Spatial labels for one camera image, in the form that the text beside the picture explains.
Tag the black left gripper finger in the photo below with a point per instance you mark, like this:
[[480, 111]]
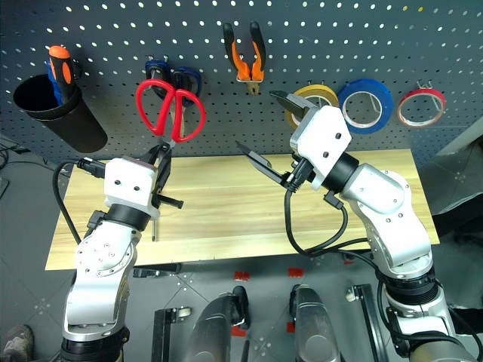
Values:
[[288, 105]]

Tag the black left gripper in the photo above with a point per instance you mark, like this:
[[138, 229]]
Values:
[[155, 171]]

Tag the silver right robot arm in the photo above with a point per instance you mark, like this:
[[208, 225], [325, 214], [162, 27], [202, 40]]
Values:
[[396, 234]]

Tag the yellow tape roll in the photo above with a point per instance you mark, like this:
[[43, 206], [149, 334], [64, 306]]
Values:
[[313, 89]]

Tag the metal pegboard hook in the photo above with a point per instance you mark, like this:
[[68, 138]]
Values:
[[373, 102], [321, 100], [438, 102], [158, 59]]

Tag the blue tape roll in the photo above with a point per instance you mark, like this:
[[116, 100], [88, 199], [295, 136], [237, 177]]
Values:
[[371, 84]]

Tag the red tape roll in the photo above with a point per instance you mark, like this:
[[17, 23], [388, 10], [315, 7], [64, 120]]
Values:
[[422, 94]]

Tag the dark grey perforated pegboard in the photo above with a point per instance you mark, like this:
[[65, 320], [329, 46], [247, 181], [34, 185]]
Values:
[[113, 22]]

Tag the orange black pliers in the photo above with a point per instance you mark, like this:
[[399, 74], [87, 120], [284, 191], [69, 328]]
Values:
[[243, 64]]

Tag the red floor marker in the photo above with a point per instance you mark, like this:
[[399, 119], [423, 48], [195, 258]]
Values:
[[296, 272], [242, 276]]

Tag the black cup holder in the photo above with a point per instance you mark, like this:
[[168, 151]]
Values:
[[71, 120]]

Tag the dark grey rounded shape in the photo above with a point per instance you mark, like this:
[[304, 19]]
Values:
[[315, 324], [217, 328]]

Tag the orange black screwdriver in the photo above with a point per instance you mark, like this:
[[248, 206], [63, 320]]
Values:
[[62, 71]]

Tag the grey fabric cover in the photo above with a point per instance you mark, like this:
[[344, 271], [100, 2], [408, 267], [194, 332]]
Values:
[[460, 169]]

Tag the grey brown shoe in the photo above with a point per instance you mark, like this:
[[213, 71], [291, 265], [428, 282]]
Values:
[[17, 343]]

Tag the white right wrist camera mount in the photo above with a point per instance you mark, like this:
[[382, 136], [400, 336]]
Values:
[[324, 132]]

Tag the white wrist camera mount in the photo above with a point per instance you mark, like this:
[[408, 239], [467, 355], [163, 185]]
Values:
[[324, 132], [128, 181]]

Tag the silver pliers holder bracket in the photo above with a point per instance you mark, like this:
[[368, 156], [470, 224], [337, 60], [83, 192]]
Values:
[[249, 79]]

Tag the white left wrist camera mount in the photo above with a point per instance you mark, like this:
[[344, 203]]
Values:
[[128, 181]]

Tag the black metal frame with caster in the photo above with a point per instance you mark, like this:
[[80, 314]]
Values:
[[368, 316], [166, 332]]

